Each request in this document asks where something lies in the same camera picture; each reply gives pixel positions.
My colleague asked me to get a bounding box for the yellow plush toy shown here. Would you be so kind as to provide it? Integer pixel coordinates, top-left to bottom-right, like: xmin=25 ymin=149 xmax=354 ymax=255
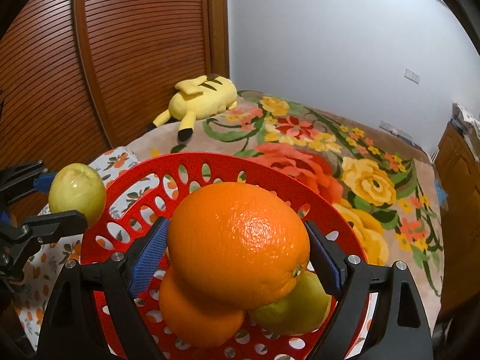
xmin=147 ymin=74 xmax=238 ymax=142

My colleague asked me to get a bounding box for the floral blanket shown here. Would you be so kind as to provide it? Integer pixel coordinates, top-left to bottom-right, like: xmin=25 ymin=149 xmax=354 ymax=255
xmin=124 ymin=90 xmax=449 ymax=308

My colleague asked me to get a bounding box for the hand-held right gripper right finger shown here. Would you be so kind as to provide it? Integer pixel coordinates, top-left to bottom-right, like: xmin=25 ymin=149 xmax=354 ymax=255
xmin=304 ymin=220 xmax=434 ymax=360

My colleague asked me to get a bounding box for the orange-print tablecloth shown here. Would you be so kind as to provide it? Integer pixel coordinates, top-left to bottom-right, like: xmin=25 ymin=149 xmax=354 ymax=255
xmin=15 ymin=148 xmax=139 ymax=342

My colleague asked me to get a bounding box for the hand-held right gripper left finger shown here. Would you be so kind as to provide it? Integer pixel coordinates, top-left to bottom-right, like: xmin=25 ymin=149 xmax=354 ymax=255
xmin=37 ymin=217 xmax=171 ymax=360

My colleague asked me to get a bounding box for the large orange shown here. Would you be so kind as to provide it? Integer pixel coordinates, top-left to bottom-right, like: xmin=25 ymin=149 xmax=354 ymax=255
xmin=158 ymin=266 xmax=246 ymax=347
xmin=167 ymin=182 xmax=311 ymax=310

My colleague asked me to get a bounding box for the white wall outlet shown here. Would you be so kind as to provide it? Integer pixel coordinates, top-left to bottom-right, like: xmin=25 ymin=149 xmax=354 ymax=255
xmin=379 ymin=120 xmax=409 ymax=136

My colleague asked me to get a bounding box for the wooden slatted wardrobe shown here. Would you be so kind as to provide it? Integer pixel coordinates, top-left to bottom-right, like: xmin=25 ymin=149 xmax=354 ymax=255
xmin=0 ymin=0 xmax=230 ymax=218

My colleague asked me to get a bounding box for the red perforated plastic basket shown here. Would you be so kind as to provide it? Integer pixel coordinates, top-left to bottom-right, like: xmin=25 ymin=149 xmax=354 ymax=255
xmin=80 ymin=152 xmax=372 ymax=360

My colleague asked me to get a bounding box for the blue cloth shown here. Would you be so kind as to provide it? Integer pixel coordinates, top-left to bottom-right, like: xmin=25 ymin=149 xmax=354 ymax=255
xmin=434 ymin=180 xmax=449 ymax=211

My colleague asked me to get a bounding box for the wooden side cabinet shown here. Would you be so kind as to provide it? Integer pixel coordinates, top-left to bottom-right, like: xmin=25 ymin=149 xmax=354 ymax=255
xmin=435 ymin=122 xmax=480 ymax=316

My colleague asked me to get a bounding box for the yellow-green guava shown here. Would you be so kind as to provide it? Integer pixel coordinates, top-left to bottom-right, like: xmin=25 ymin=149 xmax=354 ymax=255
xmin=49 ymin=162 xmax=107 ymax=229
xmin=249 ymin=270 xmax=332 ymax=336

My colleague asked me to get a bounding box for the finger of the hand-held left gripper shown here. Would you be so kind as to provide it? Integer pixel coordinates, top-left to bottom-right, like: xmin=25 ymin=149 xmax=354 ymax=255
xmin=0 ymin=160 xmax=57 ymax=201
xmin=11 ymin=211 xmax=89 ymax=248

